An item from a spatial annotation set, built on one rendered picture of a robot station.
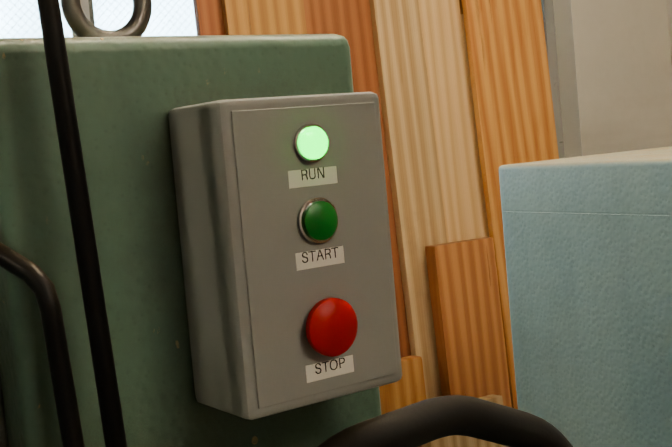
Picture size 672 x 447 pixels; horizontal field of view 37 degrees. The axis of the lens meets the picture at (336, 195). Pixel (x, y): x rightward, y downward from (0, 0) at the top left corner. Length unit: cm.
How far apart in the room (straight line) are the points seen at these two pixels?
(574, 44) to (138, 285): 224
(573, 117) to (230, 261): 225
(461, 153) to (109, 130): 182
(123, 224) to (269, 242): 8
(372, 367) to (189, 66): 19
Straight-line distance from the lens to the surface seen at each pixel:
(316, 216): 51
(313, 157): 51
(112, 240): 53
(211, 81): 56
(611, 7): 281
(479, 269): 220
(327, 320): 51
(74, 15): 65
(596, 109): 274
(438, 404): 61
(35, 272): 50
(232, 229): 50
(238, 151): 50
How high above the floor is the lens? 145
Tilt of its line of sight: 3 degrees down
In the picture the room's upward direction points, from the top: 5 degrees counter-clockwise
